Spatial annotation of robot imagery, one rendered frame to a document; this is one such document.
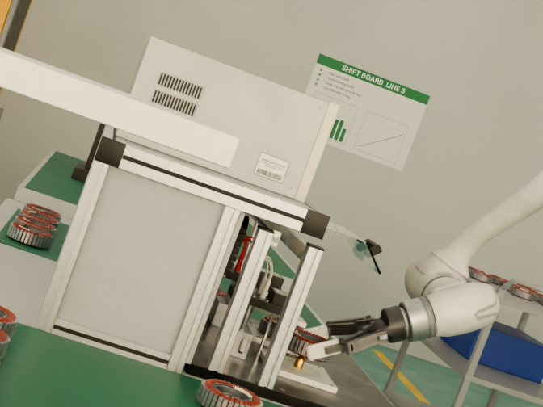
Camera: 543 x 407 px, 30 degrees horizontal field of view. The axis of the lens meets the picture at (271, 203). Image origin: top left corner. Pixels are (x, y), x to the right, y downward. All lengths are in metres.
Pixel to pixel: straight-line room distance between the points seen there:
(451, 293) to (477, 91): 5.71
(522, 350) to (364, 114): 3.07
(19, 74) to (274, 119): 0.98
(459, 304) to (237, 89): 0.65
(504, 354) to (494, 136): 3.19
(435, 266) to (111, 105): 1.34
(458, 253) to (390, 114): 5.36
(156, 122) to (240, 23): 6.36
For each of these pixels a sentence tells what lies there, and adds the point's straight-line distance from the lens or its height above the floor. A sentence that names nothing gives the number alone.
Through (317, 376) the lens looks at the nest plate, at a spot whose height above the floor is 0.78.
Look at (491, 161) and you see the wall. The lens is 7.89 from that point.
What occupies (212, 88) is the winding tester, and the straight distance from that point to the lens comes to 1.96.
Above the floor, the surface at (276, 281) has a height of 0.91.
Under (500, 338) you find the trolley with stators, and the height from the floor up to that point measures 0.69.
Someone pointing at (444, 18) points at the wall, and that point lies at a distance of 7.75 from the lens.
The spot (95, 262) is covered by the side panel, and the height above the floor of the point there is 0.90.
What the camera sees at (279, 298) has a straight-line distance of 2.08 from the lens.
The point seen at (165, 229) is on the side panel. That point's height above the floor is 0.99.
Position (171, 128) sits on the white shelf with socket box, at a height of 1.19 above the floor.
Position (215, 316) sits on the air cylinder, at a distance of 2.31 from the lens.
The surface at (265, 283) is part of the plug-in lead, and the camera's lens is 2.10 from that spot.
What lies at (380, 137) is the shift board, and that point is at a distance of 7.61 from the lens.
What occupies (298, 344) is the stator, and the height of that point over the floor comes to 0.84.
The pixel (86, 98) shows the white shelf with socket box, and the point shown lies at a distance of 1.07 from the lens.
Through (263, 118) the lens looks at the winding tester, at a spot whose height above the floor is 1.24.
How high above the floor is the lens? 1.22
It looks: 4 degrees down
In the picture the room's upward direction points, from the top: 20 degrees clockwise
